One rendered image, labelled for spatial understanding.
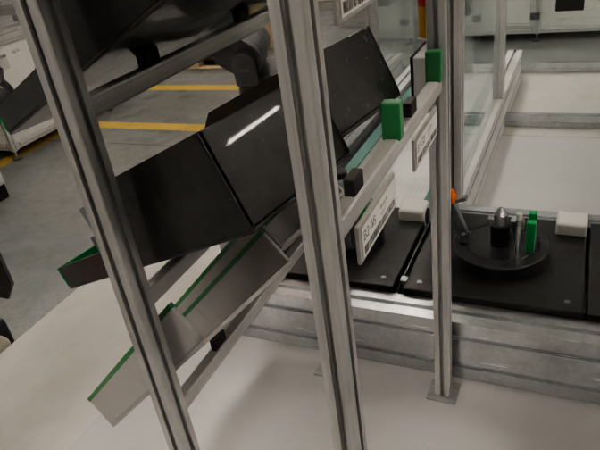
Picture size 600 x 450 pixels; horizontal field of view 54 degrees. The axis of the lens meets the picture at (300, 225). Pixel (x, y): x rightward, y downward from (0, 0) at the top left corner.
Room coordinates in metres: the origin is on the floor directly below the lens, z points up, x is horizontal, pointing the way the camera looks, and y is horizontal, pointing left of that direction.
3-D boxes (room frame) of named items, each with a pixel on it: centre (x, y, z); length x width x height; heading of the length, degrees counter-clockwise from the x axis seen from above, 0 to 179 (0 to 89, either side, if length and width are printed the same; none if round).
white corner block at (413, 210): (0.91, -0.20, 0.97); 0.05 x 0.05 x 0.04; 62
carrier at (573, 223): (0.75, -0.30, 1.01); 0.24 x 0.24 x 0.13; 62
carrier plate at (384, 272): (0.87, -0.07, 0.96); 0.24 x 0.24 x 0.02; 62
